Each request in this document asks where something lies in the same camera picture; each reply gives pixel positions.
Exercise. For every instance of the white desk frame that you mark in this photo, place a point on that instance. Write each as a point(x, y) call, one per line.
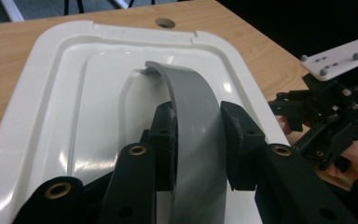
point(11, 9)

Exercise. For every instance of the white container lid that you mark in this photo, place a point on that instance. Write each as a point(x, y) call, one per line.
point(74, 109)

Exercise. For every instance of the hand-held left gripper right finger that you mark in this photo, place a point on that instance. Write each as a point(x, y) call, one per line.
point(245, 149)

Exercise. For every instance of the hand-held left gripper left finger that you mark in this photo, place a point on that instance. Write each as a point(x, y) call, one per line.
point(163, 140)

